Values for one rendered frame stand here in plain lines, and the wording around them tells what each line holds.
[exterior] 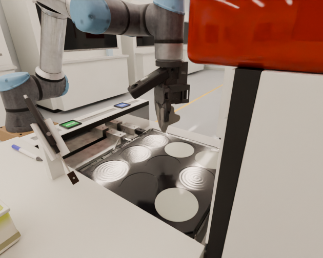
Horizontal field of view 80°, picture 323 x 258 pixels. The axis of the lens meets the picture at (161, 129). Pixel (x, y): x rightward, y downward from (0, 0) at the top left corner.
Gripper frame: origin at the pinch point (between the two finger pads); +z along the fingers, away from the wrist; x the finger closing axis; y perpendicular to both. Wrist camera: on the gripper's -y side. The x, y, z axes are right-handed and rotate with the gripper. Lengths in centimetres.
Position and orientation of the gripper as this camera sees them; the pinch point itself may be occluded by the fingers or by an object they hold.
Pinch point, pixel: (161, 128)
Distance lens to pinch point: 59.8
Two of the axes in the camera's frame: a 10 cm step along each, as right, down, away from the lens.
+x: -3.9, -3.9, 8.3
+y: 9.2, -1.7, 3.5
